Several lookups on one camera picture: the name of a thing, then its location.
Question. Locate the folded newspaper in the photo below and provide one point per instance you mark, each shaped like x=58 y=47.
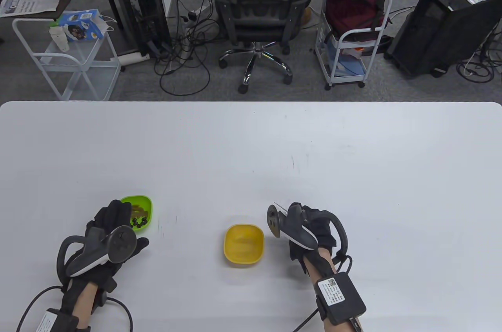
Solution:
x=31 y=2

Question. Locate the grey left hand controller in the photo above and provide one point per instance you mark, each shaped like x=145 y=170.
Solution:
x=110 y=247

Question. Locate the grey right hand controller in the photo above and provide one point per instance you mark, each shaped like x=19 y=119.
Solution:
x=298 y=230

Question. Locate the white power strip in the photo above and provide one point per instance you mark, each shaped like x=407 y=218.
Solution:
x=202 y=9

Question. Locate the person's right hand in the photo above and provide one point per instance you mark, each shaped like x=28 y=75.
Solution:
x=323 y=230

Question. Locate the grey hand controller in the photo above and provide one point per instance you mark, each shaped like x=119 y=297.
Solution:
x=110 y=247
x=298 y=230

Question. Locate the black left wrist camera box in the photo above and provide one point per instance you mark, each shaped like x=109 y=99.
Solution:
x=55 y=322

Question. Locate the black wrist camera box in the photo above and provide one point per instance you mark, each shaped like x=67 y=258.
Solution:
x=339 y=298
x=55 y=322

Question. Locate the green plastic dish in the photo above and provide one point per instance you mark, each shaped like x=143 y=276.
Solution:
x=143 y=202

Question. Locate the metal tweezers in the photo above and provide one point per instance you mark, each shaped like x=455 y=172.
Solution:
x=281 y=206

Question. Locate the person's left forearm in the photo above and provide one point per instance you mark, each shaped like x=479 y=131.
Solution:
x=84 y=304

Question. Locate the yellow small dish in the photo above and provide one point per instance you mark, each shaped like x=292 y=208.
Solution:
x=244 y=245

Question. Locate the white cylindrical desk foot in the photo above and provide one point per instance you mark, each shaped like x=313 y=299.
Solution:
x=131 y=58

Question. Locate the maroon bag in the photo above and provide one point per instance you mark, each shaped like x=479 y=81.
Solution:
x=349 y=14

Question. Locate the person's right forearm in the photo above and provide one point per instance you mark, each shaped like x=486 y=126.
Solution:
x=321 y=265

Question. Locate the blue folded cloth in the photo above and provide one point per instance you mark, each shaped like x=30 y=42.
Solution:
x=349 y=67

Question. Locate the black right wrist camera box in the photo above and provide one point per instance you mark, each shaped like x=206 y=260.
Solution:
x=339 y=298

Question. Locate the black mesh office chair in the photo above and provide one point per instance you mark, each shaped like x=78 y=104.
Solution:
x=259 y=14

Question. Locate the person's left hand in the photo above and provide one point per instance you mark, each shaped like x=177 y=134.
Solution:
x=113 y=214

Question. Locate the black open computer tower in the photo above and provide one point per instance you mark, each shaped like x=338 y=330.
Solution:
x=145 y=6

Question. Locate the blue carton box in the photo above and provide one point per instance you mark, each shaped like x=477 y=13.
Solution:
x=80 y=24

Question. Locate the black closed computer tower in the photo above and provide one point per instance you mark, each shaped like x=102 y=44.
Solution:
x=443 y=34

